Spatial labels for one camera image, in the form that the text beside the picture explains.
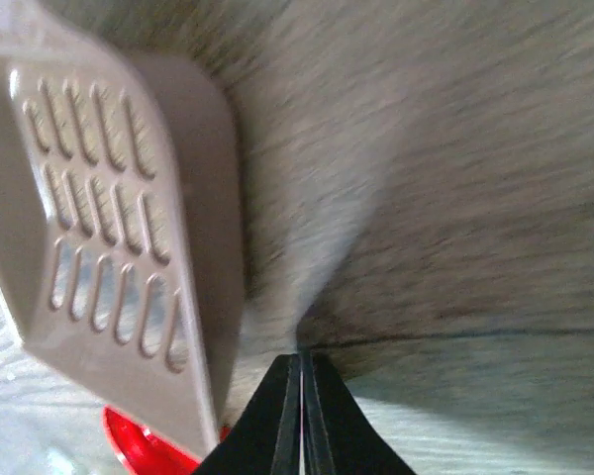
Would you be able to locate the red jar lid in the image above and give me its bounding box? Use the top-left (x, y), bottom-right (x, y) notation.
top-left (102, 406), bottom-right (203, 475)

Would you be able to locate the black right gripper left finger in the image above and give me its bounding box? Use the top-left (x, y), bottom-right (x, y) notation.
top-left (194, 354), bottom-right (301, 475)

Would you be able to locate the brown slotted plastic scoop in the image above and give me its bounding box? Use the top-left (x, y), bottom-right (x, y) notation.
top-left (0, 1), bottom-right (245, 457)

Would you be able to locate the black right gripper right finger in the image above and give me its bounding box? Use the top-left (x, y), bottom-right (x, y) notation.
top-left (301, 351), bottom-right (413, 474)

